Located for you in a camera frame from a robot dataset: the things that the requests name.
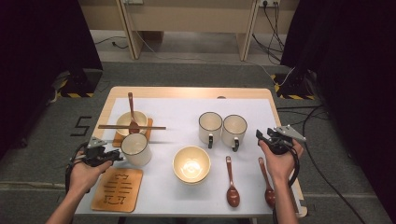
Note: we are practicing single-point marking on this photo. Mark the white table mat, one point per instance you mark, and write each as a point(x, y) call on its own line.
point(180, 105)

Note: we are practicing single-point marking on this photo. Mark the cream ceramic bowl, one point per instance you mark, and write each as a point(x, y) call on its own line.
point(191, 165)
point(124, 119)

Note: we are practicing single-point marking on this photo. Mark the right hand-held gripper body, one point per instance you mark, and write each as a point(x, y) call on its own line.
point(289, 133)

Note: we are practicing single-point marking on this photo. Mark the person's right hand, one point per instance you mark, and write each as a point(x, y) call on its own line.
point(281, 168)

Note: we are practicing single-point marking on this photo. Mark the wooden coaster with cutout pattern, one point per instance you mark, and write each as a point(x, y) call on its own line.
point(148, 135)
point(138, 186)

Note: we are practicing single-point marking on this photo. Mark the person's left hand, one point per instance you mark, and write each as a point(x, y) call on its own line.
point(84, 179)

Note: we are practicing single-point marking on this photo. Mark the black stand base striped tape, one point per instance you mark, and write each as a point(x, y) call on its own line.
point(292, 85)
point(84, 82)

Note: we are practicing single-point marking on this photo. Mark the reddish brown wooden spoon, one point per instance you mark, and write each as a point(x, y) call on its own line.
point(233, 196)
point(268, 194)
point(131, 105)

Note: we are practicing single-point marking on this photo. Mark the white wall socket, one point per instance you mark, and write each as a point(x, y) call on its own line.
point(269, 2)

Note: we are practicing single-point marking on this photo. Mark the beige wooden desk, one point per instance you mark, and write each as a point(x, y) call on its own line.
point(186, 18)

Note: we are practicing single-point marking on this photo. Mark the black curtain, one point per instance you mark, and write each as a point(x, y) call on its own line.
point(358, 62)
point(31, 46)

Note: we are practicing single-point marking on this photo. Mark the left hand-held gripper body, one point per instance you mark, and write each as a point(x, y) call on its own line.
point(95, 155)

